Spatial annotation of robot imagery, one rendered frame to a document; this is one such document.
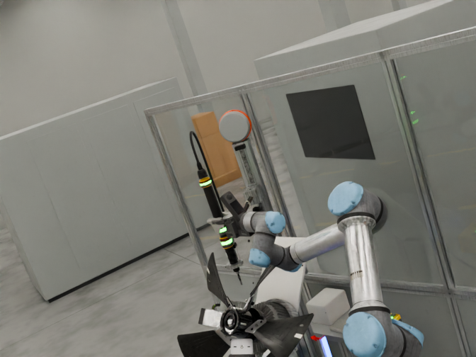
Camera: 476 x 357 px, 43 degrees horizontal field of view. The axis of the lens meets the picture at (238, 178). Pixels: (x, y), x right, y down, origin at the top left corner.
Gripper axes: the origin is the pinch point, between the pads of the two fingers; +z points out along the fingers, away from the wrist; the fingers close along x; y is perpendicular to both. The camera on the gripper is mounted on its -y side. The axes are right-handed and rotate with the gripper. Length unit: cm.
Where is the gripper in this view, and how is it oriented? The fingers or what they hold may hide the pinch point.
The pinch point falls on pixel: (213, 217)
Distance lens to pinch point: 236.8
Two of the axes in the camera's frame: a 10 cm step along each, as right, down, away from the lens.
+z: -6.5, 0.5, 7.5
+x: 6.9, -3.8, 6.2
